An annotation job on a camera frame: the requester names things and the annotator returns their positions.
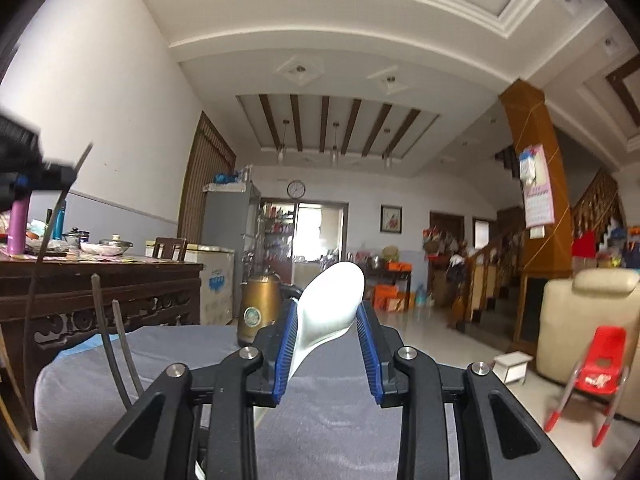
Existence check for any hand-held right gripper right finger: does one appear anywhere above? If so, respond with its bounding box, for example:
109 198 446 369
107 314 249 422
355 300 581 480

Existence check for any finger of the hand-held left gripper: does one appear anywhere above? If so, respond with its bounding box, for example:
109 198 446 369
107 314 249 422
14 159 77 197

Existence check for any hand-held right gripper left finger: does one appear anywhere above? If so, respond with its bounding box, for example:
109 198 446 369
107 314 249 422
70 299 302 480

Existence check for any white spoon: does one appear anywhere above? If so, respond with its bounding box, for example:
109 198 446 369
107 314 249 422
252 261 365 433

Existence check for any teal bottle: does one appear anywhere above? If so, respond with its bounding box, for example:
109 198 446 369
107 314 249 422
52 200 67 242

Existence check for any golden kettle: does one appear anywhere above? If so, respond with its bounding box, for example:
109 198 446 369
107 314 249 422
237 273 304 347

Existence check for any purple thermos bottle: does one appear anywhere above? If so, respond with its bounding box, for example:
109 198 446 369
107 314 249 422
6 194 32 257

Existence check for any metal pot with lid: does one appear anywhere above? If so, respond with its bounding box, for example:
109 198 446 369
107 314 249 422
63 227 91 249

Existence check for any dark side table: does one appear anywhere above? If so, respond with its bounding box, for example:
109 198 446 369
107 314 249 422
364 259 417 312

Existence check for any grey table cloth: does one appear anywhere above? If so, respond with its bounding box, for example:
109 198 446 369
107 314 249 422
34 324 503 480

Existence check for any pan with glass lid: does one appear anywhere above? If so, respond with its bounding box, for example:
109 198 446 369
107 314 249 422
80 233 134 257

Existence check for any white chest freezer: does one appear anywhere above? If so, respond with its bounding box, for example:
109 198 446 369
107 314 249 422
144 239 236 327

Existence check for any glass display cabinet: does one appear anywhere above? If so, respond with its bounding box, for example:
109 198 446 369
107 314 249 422
259 202 297 287

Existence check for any dark carved wooden table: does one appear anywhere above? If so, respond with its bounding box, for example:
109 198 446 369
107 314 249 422
0 251 204 432

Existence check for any small white stool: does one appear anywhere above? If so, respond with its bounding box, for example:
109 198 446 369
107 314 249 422
493 352 534 387

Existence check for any wooden chair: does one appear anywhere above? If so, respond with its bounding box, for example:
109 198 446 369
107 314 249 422
152 237 189 264

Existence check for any grey refrigerator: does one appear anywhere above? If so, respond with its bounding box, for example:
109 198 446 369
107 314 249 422
202 182 262 283

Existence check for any wooden staircase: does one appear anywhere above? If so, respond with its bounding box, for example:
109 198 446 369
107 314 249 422
449 169 622 347

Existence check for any wooden slatted door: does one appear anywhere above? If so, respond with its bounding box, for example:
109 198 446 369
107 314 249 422
177 111 237 247

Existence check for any wooden pillar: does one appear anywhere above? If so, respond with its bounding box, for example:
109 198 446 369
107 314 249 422
499 78 574 343

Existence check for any cream armchair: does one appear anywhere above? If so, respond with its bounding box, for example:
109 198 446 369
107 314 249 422
537 268 640 422

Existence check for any red child chair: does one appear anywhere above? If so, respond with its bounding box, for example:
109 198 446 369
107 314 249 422
543 325 629 448

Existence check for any framed wall picture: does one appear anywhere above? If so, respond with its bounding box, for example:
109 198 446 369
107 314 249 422
379 204 404 235

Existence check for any pink wall calendar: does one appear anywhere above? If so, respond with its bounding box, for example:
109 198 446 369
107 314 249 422
518 143 556 227

